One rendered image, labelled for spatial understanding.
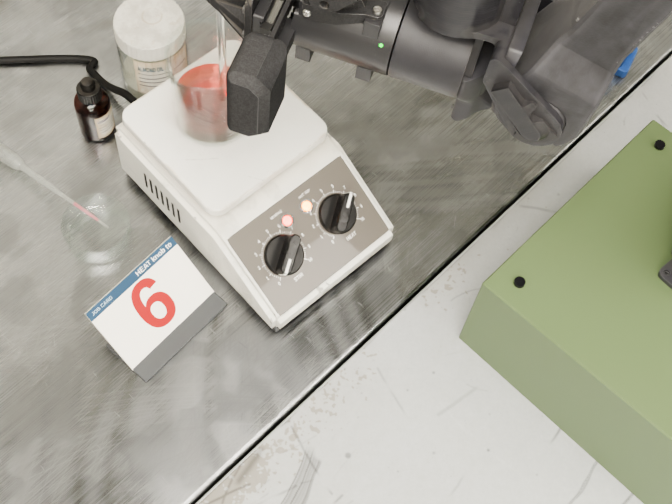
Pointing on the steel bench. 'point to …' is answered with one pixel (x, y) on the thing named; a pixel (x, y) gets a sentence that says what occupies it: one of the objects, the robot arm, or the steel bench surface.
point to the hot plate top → (251, 166)
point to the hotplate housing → (181, 213)
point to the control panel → (287, 290)
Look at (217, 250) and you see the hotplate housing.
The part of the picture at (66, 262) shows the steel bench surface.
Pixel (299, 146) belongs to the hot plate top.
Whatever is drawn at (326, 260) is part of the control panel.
